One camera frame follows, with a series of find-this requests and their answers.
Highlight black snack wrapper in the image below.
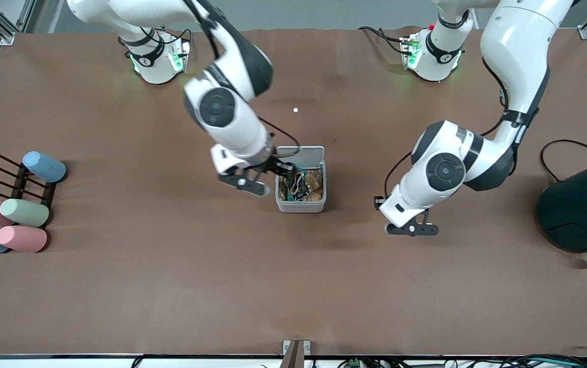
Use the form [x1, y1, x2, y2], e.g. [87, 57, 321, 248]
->
[288, 180, 310, 201]

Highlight white square trash bin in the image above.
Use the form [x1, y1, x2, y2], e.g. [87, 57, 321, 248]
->
[275, 146, 327, 213]

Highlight brown snack packet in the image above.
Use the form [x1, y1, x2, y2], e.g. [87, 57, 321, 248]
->
[304, 170, 324, 201]

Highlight brown table cover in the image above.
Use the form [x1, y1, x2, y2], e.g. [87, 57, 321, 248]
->
[0, 27, 587, 357]

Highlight dark teal cylinder container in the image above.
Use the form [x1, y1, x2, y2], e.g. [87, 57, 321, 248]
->
[536, 156, 587, 254]

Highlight black cup rack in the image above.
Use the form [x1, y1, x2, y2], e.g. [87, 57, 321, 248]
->
[0, 154, 58, 228]

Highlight green cup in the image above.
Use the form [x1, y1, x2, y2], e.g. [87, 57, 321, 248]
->
[0, 198, 50, 228]

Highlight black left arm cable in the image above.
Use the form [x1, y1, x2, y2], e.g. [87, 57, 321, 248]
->
[384, 56, 524, 202]

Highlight black base cable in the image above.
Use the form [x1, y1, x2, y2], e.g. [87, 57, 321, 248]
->
[359, 26, 411, 56]
[160, 26, 193, 54]

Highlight metal table bracket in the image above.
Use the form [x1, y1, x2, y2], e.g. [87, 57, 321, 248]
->
[282, 339, 312, 368]

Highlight thin black looped cable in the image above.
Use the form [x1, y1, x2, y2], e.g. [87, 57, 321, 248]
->
[539, 139, 587, 182]

